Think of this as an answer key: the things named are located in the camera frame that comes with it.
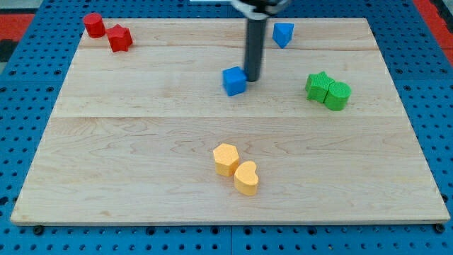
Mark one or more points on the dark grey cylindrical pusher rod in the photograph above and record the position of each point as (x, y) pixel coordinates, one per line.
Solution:
(254, 44)

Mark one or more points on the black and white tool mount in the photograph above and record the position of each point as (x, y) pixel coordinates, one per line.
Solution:
(260, 9)

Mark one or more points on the blue cube block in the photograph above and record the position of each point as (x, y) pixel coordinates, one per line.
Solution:
(234, 81)

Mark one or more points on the blue triangular prism block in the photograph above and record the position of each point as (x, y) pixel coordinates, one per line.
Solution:
(282, 33)

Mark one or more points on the green star block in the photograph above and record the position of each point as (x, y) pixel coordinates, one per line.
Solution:
(317, 86)

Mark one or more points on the green cylinder block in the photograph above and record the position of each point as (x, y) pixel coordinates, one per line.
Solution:
(337, 96)

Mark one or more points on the yellow hexagon block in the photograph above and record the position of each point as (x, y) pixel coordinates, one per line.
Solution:
(226, 159)

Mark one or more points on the red star block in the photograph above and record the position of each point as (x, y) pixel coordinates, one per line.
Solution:
(119, 37)

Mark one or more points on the light wooden board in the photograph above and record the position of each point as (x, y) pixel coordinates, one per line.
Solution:
(130, 139)

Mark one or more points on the yellow heart block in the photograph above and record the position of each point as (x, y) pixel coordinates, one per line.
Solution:
(245, 178)

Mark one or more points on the red cylinder block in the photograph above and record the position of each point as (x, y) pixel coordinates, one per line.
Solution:
(94, 25)

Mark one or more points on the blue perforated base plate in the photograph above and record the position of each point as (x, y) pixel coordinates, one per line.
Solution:
(416, 45)

